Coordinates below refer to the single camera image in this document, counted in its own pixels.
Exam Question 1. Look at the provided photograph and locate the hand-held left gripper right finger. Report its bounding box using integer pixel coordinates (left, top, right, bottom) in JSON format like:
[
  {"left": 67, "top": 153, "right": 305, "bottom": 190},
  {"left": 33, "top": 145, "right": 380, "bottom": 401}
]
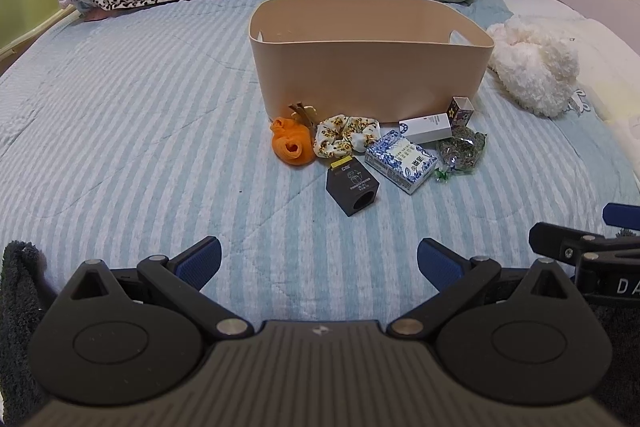
[{"left": 388, "top": 236, "right": 582, "bottom": 340}]

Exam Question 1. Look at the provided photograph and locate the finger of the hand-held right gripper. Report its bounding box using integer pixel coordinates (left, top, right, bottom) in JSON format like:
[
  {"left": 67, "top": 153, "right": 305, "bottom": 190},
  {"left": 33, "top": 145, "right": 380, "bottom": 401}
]
[
  {"left": 602, "top": 203, "right": 640, "bottom": 239},
  {"left": 528, "top": 221, "right": 640, "bottom": 264}
]

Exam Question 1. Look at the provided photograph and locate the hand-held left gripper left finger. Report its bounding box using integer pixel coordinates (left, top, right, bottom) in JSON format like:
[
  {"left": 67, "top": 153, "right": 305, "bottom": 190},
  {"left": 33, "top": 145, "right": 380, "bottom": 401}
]
[{"left": 63, "top": 235, "right": 254, "bottom": 341}]

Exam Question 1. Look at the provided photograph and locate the dark grey fuzzy cloth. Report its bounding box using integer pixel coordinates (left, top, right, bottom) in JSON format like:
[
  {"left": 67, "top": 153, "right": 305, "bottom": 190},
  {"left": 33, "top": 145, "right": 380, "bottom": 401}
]
[
  {"left": 0, "top": 241, "right": 53, "bottom": 414},
  {"left": 584, "top": 301, "right": 640, "bottom": 410}
]

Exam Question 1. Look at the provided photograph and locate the blue white patterned tissue packet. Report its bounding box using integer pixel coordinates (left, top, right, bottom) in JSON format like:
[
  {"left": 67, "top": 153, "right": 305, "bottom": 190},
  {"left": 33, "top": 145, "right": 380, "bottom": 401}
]
[{"left": 363, "top": 130, "right": 439, "bottom": 196}]

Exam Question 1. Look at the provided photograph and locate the clear packet of green bits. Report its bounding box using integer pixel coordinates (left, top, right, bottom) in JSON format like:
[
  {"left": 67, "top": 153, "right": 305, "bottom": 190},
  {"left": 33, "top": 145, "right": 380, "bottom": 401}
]
[{"left": 433, "top": 126, "right": 489, "bottom": 182}]

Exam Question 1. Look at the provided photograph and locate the small black box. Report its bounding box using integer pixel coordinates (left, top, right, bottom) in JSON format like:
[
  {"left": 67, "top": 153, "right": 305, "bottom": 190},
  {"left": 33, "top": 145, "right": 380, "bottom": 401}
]
[{"left": 325, "top": 156, "right": 380, "bottom": 219}]

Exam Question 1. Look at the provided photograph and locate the white rectangular box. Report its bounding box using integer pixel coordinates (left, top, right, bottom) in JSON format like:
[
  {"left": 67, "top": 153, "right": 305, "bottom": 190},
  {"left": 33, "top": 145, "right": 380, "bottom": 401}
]
[{"left": 398, "top": 112, "right": 454, "bottom": 144}]

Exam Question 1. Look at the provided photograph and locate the blue white striped bedspread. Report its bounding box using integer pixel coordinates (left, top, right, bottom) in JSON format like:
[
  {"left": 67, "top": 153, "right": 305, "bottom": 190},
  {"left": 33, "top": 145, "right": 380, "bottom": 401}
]
[{"left": 0, "top": 0, "right": 640, "bottom": 308}]

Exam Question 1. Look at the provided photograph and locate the orange rolled cloth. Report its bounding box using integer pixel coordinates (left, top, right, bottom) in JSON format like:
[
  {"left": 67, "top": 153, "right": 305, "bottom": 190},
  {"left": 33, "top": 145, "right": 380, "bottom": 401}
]
[{"left": 270, "top": 117, "right": 316, "bottom": 167}]

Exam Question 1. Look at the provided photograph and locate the small patterned box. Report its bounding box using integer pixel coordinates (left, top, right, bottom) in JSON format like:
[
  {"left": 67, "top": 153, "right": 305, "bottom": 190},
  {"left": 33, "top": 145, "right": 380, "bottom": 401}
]
[{"left": 447, "top": 95, "right": 475, "bottom": 130}]

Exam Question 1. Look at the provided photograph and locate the sunflower print scrunchie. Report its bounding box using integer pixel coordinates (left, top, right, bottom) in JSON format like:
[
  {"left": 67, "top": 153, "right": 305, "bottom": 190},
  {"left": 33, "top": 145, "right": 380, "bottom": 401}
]
[{"left": 313, "top": 114, "right": 382, "bottom": 159}]

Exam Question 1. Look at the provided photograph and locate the white fluffy plush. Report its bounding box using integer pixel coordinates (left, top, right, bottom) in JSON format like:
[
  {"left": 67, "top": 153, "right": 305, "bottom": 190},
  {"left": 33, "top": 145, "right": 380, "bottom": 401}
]
[{"left": 486, "top": 17, "right": 581, "bottom": 118}]

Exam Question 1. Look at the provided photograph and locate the gold hair clip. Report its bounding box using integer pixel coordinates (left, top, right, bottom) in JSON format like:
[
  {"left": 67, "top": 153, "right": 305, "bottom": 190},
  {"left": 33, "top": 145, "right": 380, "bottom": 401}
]
[{"left": 287, "top": 102, "right": 319, "bottom": 126}]

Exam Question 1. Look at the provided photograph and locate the beige storage basket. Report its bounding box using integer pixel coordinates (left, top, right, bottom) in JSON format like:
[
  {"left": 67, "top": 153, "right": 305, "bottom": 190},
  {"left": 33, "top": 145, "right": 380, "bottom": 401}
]
[{"left": 248, "top": 0, "right": 495, "bottom": 128}]

